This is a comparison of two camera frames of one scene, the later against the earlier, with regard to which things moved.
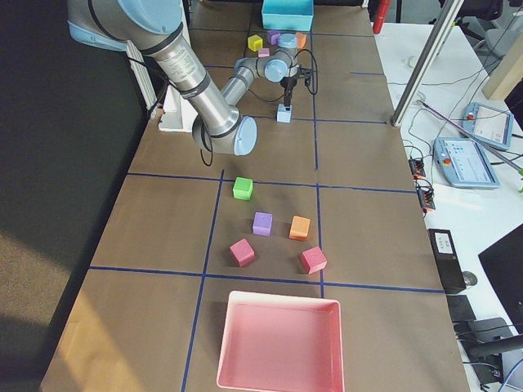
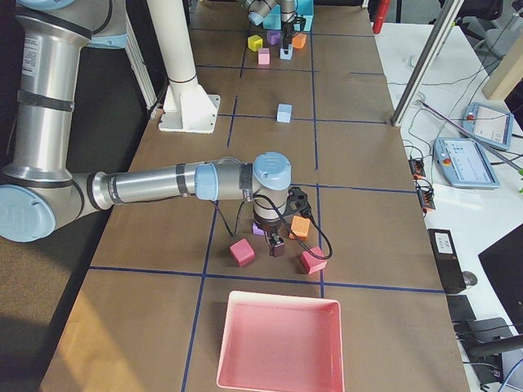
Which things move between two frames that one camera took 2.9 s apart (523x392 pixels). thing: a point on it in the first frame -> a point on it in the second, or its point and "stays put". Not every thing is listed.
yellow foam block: (255, 42) stays put
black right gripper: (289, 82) -> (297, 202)
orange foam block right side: (300, 228) stays put
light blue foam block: (283, 115) stays put
